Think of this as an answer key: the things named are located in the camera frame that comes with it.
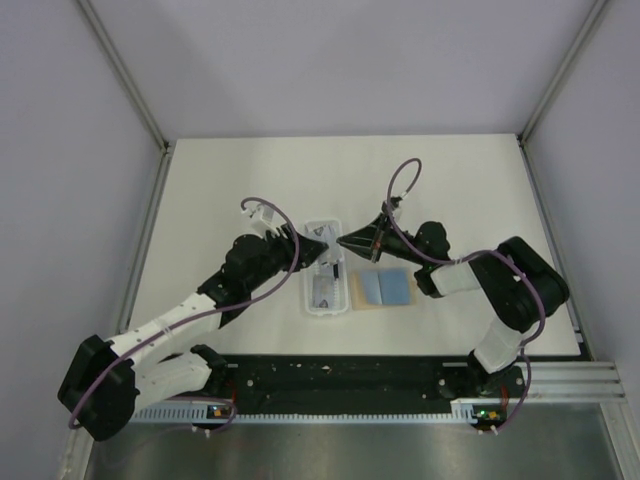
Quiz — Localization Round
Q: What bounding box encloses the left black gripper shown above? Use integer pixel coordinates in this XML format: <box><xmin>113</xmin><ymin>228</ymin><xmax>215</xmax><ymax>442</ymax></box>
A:
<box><xmin>246</xmin><ymin>223</ymin><xmax>328</xmax><ymax>293</ymax></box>

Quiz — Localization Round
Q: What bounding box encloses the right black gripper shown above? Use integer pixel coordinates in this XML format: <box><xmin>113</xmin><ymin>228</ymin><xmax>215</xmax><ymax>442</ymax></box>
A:
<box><xmin>338</xmin><ymin>213</ymin><xmax>429</xmax><ymax>266</ymax></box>

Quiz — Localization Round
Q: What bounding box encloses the white card magnetic stripe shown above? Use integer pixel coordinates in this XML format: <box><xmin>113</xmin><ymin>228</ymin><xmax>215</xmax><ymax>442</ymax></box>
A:
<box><xmin>319</xmin><ymin>224</ymin><xmax>343</xmax><ymax>266</ymax></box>

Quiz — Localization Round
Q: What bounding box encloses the clear plastic card tray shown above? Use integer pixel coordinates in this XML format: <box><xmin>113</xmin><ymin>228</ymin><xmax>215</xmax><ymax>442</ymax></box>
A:
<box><xmin>303</xmin><ymin>218</ymin><xmax>350</xmax><ymax>317</ymax></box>

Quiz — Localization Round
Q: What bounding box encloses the beige card holder wallet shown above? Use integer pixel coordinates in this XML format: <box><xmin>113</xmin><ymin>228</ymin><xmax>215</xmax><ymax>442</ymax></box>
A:
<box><xmin>349</xmin><ymin>268</ymin><xmax>417</xmax><ymax>310</ymax></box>

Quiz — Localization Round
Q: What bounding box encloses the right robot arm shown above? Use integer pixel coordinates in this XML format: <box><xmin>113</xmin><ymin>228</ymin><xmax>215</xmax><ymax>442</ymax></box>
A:
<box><xmin>337</xmin><ymin>197</ymin><xmax>569</xmax><ymax>396</ymax></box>

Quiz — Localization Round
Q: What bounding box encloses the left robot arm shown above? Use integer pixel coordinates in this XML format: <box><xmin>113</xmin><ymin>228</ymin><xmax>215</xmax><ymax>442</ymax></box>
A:
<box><xmin>57</xmin><ymin>225</ymin><xmax>329</xmax><ymax>441</ymax></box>

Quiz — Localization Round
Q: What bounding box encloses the card with purple logo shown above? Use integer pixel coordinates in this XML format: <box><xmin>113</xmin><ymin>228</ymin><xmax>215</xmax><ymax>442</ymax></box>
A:
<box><xmin>311</xmin><ymin>276</ymin><xmax>335</xmax><ymax>310</ymax></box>

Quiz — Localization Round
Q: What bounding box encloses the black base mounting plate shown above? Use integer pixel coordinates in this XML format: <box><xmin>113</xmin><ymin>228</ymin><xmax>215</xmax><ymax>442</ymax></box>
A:
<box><xmin>201</xmin><ymin>354</ymin><xmax>525</xmax><ymax>415</ymax></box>

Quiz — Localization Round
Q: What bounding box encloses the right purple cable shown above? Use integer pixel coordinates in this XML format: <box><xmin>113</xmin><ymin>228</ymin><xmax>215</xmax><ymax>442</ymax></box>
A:
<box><xmin>385</xmin><ymin>158</ymin><xmax>546</xmax><ymax>386</ymax></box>

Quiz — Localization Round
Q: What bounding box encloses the grey slotted cable duct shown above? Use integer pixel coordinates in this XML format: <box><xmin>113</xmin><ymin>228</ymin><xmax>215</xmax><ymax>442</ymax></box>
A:
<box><xmin>132</xmin><ymin>402</ymin><xmax>494</xmax><ymax>425</ymax></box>

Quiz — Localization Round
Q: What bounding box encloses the left aluminium frame post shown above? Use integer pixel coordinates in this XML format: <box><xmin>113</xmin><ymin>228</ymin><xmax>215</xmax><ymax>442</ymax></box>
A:
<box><xmin>73</xmin><ymin>0</ymin><xmax>170</xmax><ymax>154</ymax></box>

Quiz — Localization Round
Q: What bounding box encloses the aluminium frame post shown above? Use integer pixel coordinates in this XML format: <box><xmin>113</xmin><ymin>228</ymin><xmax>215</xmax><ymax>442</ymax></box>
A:
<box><xmin>517</xmin><ymin>0</ymin><xmax>614</xmax><ymax>148</ymax></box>
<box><xmin>73</xmin><ymin>0</ymin><xmax>170</xmax><ymax>154</ymax></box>

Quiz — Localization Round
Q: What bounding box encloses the right aluminium frame post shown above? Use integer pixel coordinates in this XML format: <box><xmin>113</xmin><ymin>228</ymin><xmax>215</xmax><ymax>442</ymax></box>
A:
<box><xmin>517</xmin><ymin>0</ymin><xmax>614</xmax><ymax>148</ymax></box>

